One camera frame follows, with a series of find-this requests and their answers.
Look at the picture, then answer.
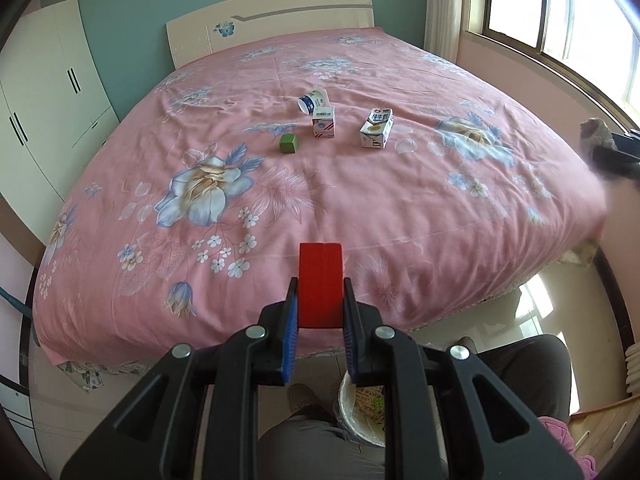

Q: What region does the small white milk carton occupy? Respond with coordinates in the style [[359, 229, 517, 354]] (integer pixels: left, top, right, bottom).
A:
[[312, 106, 336, 139]]

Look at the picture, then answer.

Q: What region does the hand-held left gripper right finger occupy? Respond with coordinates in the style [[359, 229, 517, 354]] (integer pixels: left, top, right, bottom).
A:
[[343, 279, 587, 480]]

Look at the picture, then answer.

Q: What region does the window with brown frame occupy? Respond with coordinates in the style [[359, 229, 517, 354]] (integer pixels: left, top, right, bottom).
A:
[[467, 0, 640, 126]]

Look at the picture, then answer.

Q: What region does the cream curtain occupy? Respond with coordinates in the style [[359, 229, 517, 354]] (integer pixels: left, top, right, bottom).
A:
[[424, 0, 473, 63]]

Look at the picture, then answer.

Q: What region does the pink cloth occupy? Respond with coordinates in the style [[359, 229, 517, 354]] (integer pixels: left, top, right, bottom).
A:
[[544, 415, 598, 480]]

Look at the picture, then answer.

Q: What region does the white wardrobe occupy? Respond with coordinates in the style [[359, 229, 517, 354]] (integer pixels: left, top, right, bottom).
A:
[[0, 0, 121, 206]]

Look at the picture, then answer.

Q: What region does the pink floral bed sheet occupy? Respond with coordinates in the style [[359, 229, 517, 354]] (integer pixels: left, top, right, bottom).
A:
[[32, 27, 608, 366]]

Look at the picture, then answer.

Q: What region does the cream bed headboard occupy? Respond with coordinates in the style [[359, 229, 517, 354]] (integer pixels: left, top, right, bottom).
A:
[[166, 0, 376, 68]]

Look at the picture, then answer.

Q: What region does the tall white milk carton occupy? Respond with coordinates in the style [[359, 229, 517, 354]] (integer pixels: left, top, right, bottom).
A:
[[359, 108, 394, 150]]

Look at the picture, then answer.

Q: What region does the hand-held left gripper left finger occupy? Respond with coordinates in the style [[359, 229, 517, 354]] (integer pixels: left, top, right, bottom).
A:
[[60, 280, 301, 480]]

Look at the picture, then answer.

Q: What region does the person's left shoe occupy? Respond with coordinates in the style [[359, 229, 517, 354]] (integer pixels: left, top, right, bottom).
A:
[[287, 384, 322, 415]]

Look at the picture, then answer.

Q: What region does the red block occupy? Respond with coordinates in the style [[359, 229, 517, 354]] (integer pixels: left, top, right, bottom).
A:
[[299, 243, 345, 331]]

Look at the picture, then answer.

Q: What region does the person's left leg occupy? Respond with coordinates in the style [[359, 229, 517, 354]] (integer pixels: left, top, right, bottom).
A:
[[257, 412, 387, 480]]

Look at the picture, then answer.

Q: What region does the white yogurt cup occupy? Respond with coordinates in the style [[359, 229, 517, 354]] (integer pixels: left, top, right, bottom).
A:
[[298, 88, 331, 115]]

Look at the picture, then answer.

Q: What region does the white bin with plastic liner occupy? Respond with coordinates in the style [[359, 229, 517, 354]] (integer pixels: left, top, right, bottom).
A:
[[337, 372, 388, 448]]

